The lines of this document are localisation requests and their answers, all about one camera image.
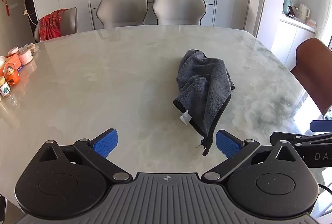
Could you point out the brown leather chair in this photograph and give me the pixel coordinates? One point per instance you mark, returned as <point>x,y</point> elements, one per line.
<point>315,68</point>

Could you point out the clear snack packet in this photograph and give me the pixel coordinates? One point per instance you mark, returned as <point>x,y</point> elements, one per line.
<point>31,47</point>

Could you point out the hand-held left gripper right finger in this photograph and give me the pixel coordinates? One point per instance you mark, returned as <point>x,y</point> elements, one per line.
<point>228,143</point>

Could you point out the orange box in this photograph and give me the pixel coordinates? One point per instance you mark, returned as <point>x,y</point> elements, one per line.
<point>16,61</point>

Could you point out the grey and blue towel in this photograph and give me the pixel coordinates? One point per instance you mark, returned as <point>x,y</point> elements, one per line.
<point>205,84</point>

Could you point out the pink box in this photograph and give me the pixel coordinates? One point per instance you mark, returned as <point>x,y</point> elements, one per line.
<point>312,22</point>

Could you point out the orange toy jar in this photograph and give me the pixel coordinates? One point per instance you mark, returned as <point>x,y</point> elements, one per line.
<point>11,75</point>

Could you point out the white jug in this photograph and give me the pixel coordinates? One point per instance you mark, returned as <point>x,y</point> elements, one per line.
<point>302,12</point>

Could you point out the beige upholstered chair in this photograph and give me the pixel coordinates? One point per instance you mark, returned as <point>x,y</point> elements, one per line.
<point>179,9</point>
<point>122,11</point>

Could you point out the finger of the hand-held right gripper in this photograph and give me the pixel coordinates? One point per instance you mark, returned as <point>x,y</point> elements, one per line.
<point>306,139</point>
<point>321,126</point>

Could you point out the white side counter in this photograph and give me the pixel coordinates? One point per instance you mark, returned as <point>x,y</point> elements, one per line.
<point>288,40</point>

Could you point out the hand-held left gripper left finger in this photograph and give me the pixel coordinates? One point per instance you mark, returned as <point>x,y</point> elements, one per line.
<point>105,143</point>

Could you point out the small jar with green print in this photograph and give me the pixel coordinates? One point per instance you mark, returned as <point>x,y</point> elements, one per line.
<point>4,86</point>

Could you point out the red patterned cloth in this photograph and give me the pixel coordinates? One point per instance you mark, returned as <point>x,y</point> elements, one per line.
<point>51,24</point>

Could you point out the pink round tin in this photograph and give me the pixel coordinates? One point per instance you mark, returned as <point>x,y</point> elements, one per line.
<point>25,57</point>
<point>12,51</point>

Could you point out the teal bottle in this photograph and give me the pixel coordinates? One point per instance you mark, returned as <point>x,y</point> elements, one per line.
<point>287,2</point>

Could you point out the beige chair with red cloth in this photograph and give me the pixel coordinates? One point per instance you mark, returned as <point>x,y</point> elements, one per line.
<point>70,20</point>

